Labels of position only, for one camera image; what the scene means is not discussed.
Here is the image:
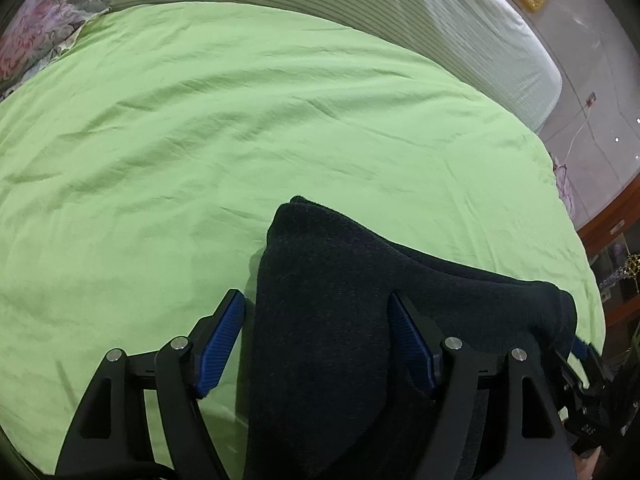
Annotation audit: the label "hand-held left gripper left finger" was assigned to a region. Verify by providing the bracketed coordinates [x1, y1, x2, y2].
[55, 289, 246, 480]

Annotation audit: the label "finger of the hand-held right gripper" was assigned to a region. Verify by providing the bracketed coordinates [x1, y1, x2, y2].
[555, 337, 607, 411]

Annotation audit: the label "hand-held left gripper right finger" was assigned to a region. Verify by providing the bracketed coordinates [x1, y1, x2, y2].
[389, 292, 576, 480]

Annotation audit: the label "black pants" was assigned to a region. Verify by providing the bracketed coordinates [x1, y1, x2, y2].
[245, 196, 578, 480]

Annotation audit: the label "wooden cabinet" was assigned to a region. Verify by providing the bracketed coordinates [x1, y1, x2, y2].
[575, 175, 640, 361]

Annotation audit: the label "floral cloth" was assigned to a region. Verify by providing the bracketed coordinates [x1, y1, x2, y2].
[552, 160, 577, 222]

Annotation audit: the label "green bedsheet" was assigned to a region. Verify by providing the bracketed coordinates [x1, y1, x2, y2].
[0, 1, 603, 480]

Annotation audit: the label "striped padded headboard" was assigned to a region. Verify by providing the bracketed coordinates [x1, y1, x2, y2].
[82, 0, 561, 133]

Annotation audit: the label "pink floral pillow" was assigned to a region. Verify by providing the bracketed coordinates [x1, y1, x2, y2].
[0, 0, 110, 97]

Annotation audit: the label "white cable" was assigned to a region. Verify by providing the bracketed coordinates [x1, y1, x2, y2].
[564, 104, 594, 167]

